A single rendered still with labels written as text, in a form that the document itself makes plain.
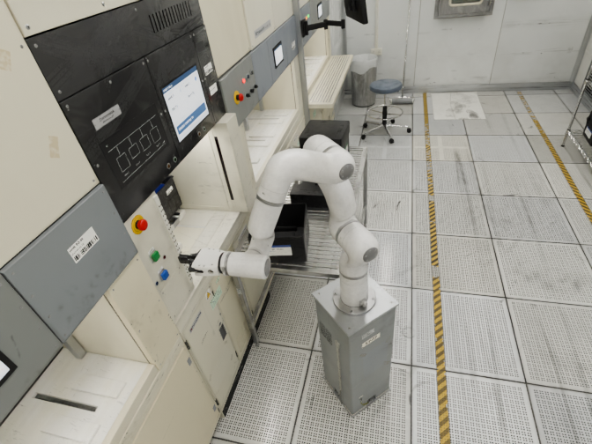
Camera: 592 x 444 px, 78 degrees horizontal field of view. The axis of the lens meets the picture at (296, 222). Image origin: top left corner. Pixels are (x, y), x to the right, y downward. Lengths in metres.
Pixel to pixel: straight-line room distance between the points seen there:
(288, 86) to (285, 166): 2.20
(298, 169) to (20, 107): 0.69
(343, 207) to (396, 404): 1.35
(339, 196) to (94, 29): 0.86
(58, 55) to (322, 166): 0.74
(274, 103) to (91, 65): 2.26
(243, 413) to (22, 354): 1.45
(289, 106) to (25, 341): 2.68
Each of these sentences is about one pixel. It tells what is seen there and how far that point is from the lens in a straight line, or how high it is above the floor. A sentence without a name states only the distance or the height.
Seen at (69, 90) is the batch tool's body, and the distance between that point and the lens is 1.19.
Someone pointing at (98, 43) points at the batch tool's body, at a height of 1.89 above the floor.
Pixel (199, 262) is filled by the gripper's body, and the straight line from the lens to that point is 1.32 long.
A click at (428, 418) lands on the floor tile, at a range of 2.30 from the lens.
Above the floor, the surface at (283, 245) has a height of 0.88.
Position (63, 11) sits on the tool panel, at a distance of 1.23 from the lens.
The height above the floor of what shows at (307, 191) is 0.86.
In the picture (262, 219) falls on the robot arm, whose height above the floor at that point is 1.39.
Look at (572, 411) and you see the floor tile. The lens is 2.54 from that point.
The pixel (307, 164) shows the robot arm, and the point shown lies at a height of 1.54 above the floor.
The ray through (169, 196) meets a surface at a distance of 2.08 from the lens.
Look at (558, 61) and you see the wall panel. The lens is 6.17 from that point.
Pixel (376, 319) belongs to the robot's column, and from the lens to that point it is 1.67.
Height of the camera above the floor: 2.08
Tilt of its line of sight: 38 degrees down
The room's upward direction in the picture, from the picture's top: 8 degrees counter-clockwise
